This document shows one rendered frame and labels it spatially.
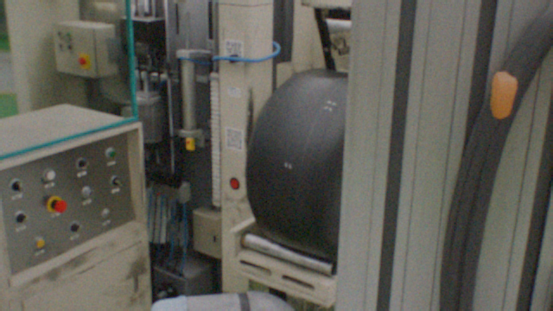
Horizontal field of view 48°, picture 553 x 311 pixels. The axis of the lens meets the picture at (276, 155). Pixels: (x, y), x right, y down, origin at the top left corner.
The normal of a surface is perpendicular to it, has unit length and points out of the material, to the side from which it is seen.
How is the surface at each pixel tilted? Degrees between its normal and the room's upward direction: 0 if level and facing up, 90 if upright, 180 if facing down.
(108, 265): 90
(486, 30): 90
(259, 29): 90
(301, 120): 48
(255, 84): 90
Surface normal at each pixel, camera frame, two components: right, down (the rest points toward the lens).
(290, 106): -0.35, -0.55
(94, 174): 0.83, 0.20
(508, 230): -0.27, 0.31
